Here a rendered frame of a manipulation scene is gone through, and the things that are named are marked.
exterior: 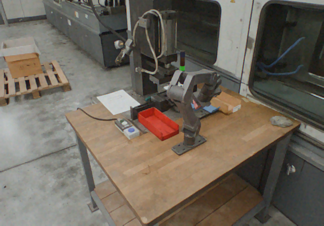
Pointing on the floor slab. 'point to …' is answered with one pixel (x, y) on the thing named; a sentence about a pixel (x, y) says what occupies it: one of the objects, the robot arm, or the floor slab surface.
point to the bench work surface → (180, 168)
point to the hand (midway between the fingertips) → (196, 108)
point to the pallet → (32, 82)
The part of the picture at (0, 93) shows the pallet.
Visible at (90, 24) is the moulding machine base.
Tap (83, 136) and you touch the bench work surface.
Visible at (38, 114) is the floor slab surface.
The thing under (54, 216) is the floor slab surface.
